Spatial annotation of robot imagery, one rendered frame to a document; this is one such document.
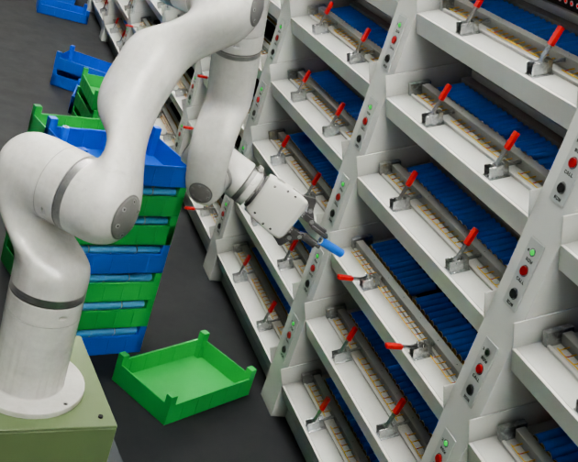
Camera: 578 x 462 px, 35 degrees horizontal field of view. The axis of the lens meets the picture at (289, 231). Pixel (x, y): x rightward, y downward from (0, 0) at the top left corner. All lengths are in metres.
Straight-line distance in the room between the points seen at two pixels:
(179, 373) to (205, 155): 0.84
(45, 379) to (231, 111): 0.59
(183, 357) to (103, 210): 1.18
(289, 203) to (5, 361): 0.65
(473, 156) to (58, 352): 0.83
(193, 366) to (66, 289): 1.05
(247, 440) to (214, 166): 0.79
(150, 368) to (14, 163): 1.09
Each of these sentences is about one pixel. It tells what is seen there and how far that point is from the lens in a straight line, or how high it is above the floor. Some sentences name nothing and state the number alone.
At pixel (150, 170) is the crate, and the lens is 2.17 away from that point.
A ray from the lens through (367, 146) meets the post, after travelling 2.06.
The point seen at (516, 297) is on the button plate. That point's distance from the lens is 1.54.
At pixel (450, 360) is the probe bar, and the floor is 0.53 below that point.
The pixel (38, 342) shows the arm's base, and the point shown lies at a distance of 1.49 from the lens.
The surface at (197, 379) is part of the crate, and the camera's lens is 2.40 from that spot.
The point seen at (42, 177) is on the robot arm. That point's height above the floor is 0.75.
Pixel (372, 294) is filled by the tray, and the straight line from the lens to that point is 1.98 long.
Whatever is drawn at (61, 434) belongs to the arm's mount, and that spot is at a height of 0.35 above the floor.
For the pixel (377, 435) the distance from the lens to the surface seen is 1.89.
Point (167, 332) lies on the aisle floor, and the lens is 2.57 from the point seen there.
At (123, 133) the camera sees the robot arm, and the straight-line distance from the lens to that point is 1.38.
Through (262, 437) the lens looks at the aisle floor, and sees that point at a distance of 2.28.
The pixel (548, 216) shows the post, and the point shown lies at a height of 0.89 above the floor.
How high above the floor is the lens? 1.27
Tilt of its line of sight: 21 degrees down
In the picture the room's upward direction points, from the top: 19 degrees clockwise
